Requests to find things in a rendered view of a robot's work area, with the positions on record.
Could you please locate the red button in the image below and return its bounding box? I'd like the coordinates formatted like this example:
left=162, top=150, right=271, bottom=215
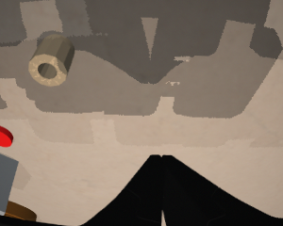
left=0, top=126, right=13, bottom=147

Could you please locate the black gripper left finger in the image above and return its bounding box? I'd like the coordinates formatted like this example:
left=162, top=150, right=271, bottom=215
left=0, top=154, right=165, bottom=226

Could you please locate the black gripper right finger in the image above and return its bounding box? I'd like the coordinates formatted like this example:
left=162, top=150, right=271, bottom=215
left=161, top=155, right=283, bottom=226

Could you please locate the grey cube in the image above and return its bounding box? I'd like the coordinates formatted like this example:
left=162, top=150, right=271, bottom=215
left=0, top=154, right=19, bottom=216

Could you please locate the tan hollow cylinder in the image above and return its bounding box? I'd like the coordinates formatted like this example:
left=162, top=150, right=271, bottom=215
left=28, top=34, right=75, bottom=87

